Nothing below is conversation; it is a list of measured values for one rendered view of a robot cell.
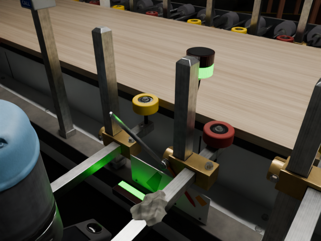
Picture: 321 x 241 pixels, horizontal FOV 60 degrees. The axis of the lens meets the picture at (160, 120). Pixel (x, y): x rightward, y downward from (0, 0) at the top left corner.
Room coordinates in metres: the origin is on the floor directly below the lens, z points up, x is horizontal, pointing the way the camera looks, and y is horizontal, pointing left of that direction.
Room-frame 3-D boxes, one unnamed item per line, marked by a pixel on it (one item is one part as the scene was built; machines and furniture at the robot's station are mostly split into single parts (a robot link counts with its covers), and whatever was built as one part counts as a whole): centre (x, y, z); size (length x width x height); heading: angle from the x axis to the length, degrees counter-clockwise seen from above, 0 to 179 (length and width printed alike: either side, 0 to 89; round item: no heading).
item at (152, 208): (0.37, 0.02, 0.87); 0.09 x 0.07 x 0.02; 142
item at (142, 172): (0.52, -0.02, 0.75); 0.26 x 0.01 x 0.10; 52
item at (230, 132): (0.58, -0.15, 0.85); 0.08 x 0.08 x 0.11
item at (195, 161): (0.51, -0.07, 0.84); 0.14 x 0.06 x 0.05; 52
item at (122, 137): (0.67, 0.12, 0.80); 0.14 x 0.06 x 0.05; 52
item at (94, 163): (0.58, 0.17, 0.80); 0.44 x 0.03 x 0.04; 142
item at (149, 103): (0.74, 0.05, 0.85); 0.08 x 0.08 x 0.11
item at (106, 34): (0.68, 0.14, 0.90); 0.04 x 0.04 x 0.48; 52
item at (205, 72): (0.56, -0.08, 1.08); 0.06 x 0.06 x 0.02
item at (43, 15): (0.84, 0.35, 0.92); 0.05 x 0.05 x 0.45; 52
